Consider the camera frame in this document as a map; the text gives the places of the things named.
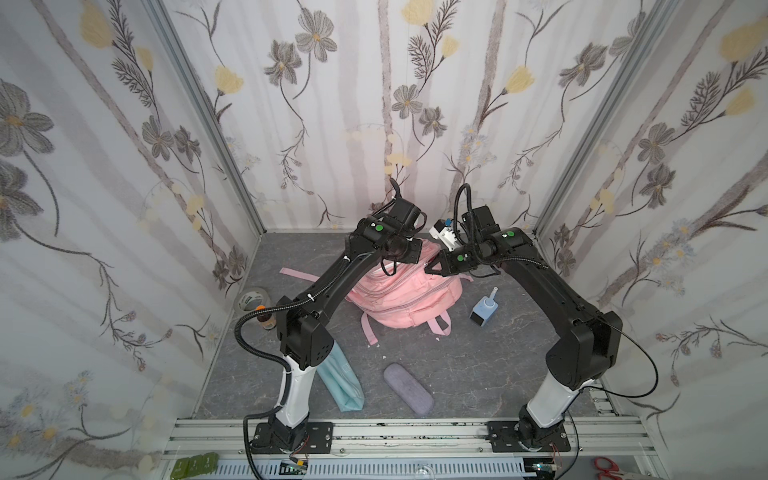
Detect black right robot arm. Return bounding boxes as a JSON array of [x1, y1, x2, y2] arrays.
[[425, 184, 626, 453]]

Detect red handled scissors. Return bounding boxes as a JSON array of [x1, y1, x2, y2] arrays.
[[592, 457, 624, 480]]

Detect green connector block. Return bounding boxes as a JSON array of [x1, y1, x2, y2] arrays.
[[169, 452, 219, 480]]

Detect purple glasses case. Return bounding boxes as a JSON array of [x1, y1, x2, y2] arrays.
[[383, 363, 434, 417]]

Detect light blue stamp device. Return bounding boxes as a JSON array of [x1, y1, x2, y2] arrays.
[[470, 287, 498, 327]]

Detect teal pencil pouch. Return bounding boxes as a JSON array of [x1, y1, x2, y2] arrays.
[[317, 343, 365, 413]]

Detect white tape roll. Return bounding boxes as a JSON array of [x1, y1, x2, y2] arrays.
[[237, 287, 272, 313]]

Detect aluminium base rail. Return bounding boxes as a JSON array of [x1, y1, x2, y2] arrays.
[[157, 389, 670, 480]]

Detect pink student backpack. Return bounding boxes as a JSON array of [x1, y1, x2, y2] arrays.
[[279, 239, 474, 347]]

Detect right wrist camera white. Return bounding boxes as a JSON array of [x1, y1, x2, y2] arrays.
[[429, 219, 461, 251]]

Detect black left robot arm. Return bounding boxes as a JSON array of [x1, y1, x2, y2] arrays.
[[234, 178, 427, 479]]

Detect orange cap brown bottle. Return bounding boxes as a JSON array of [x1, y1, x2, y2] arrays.
[[256, 305, 276, 331]]

